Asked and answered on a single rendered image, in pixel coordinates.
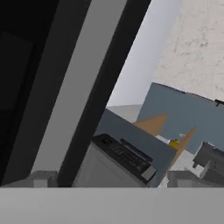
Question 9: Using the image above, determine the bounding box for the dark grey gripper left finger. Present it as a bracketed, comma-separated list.
[2, 170, 60, 188]

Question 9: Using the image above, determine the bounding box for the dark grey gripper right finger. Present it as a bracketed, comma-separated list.
[167, 170, 224, 188]

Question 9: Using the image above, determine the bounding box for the dark grey appliance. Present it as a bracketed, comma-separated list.
[192, 141, 224, 186]

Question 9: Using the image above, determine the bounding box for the small yellow object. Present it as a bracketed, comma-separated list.
[169, 139, 181, 150]

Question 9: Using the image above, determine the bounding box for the blue-grey cupboard run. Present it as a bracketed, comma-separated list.
[136, 81, 224, 156]

